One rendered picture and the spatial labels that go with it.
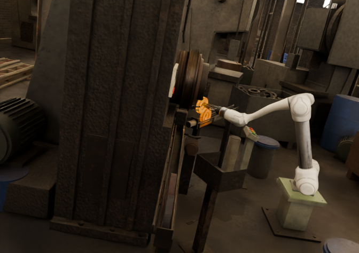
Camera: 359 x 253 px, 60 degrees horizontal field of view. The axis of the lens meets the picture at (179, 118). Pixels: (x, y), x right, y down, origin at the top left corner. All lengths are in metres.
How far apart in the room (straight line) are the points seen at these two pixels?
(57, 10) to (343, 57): 4.31
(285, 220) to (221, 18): 3.18
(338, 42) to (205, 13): 2.10
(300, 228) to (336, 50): 3.28
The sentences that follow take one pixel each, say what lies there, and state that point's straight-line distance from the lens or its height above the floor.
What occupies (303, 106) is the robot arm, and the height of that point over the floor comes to 1.11.
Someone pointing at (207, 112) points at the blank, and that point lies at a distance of 2.94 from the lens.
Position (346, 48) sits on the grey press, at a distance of 5.63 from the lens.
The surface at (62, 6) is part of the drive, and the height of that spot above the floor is 1.46.
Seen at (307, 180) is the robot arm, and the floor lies 0.58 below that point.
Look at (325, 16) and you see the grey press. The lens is 5.72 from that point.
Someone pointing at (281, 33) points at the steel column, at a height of 1.82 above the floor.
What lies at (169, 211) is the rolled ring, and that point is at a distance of 1.40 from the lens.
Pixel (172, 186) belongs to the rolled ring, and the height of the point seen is 0.74.
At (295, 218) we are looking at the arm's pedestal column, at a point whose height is 0.14.
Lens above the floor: 1.49
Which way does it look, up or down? 17 degrees down
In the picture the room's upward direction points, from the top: 11 degrees clockwise
